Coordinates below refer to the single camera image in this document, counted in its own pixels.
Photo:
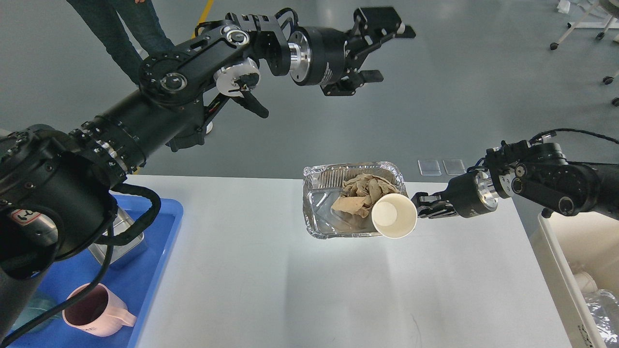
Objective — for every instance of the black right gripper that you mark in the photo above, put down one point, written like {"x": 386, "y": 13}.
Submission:
{"x": 468, "y": 195}

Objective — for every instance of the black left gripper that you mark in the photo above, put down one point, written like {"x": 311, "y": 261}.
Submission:
{"x": 321, "y": 52}

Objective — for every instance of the white paper cup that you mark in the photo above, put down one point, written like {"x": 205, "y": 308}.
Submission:
{"x": 394, "y": 216}

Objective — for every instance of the brown paper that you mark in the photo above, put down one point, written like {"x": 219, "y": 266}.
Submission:
{"x": 361, "y": 193}

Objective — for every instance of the aluminium foil tray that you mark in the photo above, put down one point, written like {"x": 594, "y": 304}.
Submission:
{"x": 323, "y": 184}

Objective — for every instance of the stainless steel rectangular tray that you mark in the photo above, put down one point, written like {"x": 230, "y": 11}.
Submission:
{"x": 124, "y": 254}

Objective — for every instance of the pink ribbed mug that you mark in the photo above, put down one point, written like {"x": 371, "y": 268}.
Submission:
{"x": 100, "y": 312}

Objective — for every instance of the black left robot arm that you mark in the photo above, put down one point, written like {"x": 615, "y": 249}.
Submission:
{"x": 62, "y": 192}

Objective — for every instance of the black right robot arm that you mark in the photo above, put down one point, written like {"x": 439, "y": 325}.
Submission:
{"x": 535, "y": 169}

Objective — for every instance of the clear floor plate left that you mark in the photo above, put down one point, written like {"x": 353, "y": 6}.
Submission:
{"x": 429, "y": 167}

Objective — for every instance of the clear floor plate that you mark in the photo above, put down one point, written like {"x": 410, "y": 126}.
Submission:
{"x": 454, "y": 167}
{"x": 429, "y": 167}

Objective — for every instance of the clear floor plate right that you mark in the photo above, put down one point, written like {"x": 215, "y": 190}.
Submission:
{"x": 454, "y": 167}

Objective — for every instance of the beige plastic bin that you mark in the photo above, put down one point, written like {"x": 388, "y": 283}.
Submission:
{"x": 566, "y": 245}

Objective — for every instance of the white cup in bin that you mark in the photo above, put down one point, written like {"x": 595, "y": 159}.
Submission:
{"x": 585, "y": 282}

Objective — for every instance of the person in dark clothes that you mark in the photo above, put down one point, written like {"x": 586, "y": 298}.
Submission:
{"x": 112, "y": 21}

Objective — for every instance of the white rolling chair base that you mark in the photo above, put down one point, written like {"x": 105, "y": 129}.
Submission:
{"x": 610, "y": 8}

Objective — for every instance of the teal ceramic mug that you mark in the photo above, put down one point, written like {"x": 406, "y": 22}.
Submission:
{"x": 36, "y": 306}

